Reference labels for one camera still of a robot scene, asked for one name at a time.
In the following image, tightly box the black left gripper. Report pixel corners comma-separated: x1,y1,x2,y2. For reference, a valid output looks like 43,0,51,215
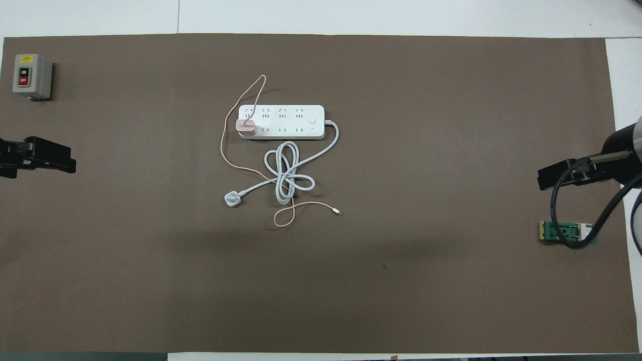
0,136,77,179

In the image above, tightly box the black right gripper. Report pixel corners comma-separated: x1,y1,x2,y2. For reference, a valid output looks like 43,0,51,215
538,156,618,192

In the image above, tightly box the pink charging cable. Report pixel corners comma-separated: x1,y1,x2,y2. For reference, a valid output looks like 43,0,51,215
220,75,343,228

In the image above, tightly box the white power strip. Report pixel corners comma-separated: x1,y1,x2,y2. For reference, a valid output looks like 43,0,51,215
238,104,325,140

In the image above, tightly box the brown table mat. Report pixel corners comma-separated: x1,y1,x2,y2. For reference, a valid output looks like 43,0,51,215
0,33,638,354

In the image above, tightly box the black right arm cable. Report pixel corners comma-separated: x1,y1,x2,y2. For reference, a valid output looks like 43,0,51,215
551,150,631,250

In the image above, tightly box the grey on-off switch box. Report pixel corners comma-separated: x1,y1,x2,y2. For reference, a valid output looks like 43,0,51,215
13,54,53,101

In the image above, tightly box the white power cord with plug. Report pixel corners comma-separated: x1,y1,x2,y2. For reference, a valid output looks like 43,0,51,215
224,119,340,209

